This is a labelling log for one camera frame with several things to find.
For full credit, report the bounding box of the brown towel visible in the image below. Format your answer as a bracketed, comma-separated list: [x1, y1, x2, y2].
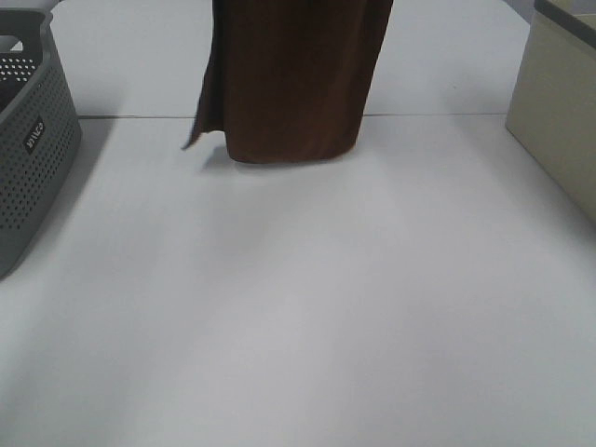
[185, 0, 393, 164]

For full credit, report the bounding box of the grey perforated plastic basket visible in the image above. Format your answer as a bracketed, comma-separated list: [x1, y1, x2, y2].
[1, 7, 82, 276]

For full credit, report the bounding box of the beige fabric storage box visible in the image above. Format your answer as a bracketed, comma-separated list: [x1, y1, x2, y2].
[506, 1, 595, 220]

